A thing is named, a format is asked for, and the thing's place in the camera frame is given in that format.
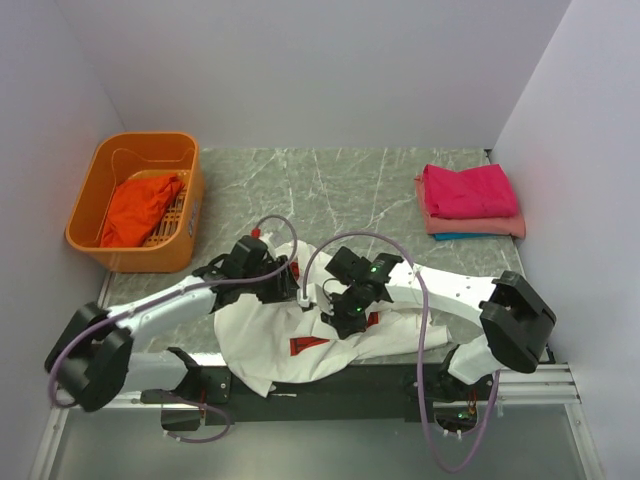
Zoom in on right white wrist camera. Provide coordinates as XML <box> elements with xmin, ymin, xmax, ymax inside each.
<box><xmin>297</xmin><ymin>283</ymin><xmax>333</xmax><ymax>314</ymax></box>

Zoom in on folded magenta t-shirt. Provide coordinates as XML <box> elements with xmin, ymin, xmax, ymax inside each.
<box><xmin>422</xmin><ymin>164</ymin><xmax>519</xmax><ymax>220</ymax></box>

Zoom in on white printed t-shirt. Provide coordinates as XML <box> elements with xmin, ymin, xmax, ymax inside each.
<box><xmin>213</xmin><ymin>239</ymin><xmax>450</xmax><ymax>400</ymax></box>

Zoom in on folded salmon t-shirt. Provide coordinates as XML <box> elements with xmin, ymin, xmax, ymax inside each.
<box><xmin>414</xmin><ymin>175</ymin><xmax>526</xmax><ymax>239</ymax></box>

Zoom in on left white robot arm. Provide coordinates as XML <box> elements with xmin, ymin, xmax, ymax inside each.
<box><xmin>44</xmin><ymin>235</ymin><xmax>298</xmax><ymax>412</ymax></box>

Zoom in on orange t-shirt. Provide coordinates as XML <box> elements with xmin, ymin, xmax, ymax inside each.
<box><xmin>100</xmin><ymin>173</ymin><xmax>184</xmax><ymax>248</ymax></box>

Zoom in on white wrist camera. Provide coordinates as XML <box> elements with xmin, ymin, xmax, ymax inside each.
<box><xmin>297</xmin><ymin>283</ymin><xmax>333</xmax><ymax>314</ymax></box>
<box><xmin>250</xmin><ymin>227</ymin><xmax>281</xmax><ymax>247</ymax></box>

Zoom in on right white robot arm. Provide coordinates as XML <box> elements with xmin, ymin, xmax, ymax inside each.
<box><xmin>322</xmin><ymin>247</ymin><xmax>557</xmax><ymax>402</ymax></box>

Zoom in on folded blue t-shirt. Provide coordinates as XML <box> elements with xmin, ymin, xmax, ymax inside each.
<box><xmin>433</xmin><ymin>232</ymin><xmax>484</xmax><ymax>241</ymax></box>

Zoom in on orange plastic laundry basket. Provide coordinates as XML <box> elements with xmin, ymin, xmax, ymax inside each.
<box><xmin>65</xmin><ymin>132</ymin><xmax>205</xmax><ymax>273</ymax></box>

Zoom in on black base crossbar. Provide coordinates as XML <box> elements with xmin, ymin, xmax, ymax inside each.
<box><xmin>159</xmin><ymin>363</ymin><xmax>499</xmax><ymax>432</ymax></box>

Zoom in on aluminium frame rail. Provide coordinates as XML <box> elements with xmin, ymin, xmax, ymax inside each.
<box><xmin>27</xmin><ymin>269</ymin><xmax>604</xmax><ymax>480</ymax></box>

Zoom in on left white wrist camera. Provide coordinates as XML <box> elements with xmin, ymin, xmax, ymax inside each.
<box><xmin>250</xmin><ymin>227</ymin><xmax>281</xmax><ymax>247</ymax></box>

